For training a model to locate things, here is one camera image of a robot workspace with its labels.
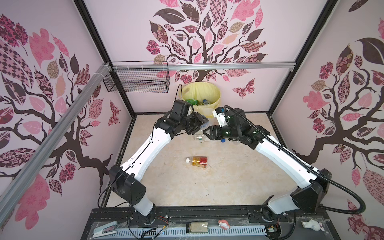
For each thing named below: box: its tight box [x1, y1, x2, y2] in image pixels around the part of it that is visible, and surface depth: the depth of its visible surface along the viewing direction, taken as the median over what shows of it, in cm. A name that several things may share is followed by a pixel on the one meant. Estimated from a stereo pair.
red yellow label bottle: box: [185, 156, 208, 168], surface depth 90 cm
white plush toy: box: [301, 219, 325, 232], surface depth 71 cm
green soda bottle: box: [185, 98, 199, 106], surface depth 105 cm
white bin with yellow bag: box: [181, 82, 222, 118], surface depth 103 cm
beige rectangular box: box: [190, 222, 209, 233], surface depth 69 cm
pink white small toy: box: [218, 219, 231, 230], surface depth 69 cm
